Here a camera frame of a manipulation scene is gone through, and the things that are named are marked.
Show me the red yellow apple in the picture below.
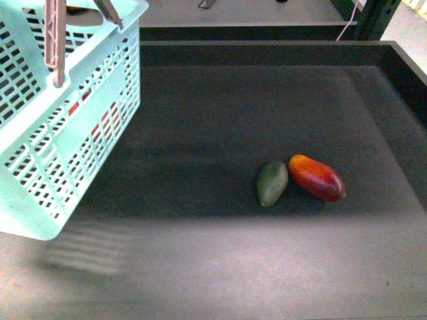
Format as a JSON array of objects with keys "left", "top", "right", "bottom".
[{"left": 68, "top": 89, "right": 123, "bottom": 143}]

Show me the light blue plastic basket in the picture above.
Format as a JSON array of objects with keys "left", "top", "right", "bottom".
[{"left": 1, "top": 1, "right": 149, "bottom": 240}]

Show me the green avocado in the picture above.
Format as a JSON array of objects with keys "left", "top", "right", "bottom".
[{"left": 256, "top": 161, "right": 289, "bottom": 207}]

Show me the black near display tray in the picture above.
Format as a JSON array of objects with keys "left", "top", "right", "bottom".
[{"left": 1, "top": 41, "right": 426, "bottom": 319}]

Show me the black display tray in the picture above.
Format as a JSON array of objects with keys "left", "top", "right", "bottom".
[
  {"left": 139, "top": 1, "right": 363, "bottom": 41},
  {"left": 1, "top": 41, "right": 426, "bottom": 319}
]

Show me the red orange mango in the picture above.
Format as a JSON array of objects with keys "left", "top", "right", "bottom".
[{"left": 288, "top": 155, "right": 346, "bottom": 202}]

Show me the black far display tray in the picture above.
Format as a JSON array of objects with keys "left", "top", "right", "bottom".
[{"left": 139, "top": 1, "right": 363, "bottom": 41}]

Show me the pink cable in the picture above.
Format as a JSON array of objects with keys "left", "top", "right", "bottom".
[{"left": 336, "top": 0, "right": 361, "bottom": 42}]

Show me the black metal shelf post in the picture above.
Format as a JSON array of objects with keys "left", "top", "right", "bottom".
[{"left": 352, "top": 0, "right": 401, "bottom": 41}]

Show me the pink basket handle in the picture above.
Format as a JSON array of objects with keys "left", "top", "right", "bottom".
[{"left": 44, "top": 0, "right": 67, "bottom": 87}]

